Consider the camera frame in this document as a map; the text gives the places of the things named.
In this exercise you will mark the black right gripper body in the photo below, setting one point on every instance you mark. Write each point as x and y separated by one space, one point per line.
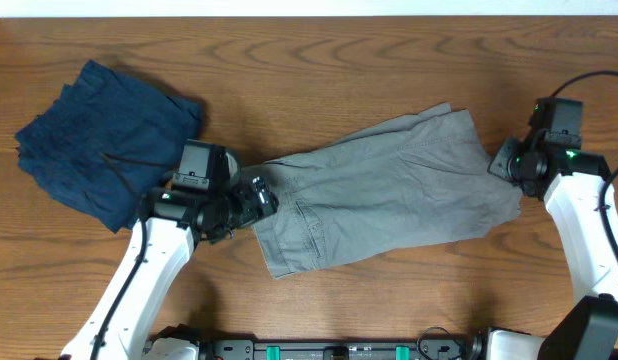
507 162

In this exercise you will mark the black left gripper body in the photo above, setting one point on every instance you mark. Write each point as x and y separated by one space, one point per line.
232 208

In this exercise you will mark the grey shorts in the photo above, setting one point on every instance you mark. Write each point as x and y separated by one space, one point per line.
415 180

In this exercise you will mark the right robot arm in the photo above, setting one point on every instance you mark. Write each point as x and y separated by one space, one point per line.
576 191

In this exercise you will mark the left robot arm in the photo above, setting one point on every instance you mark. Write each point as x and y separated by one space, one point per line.
172 223

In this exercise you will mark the folded navy blue shorts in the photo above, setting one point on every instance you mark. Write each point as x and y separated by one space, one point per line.
107 138

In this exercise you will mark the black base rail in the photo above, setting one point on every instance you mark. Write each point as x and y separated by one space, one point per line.
434 343

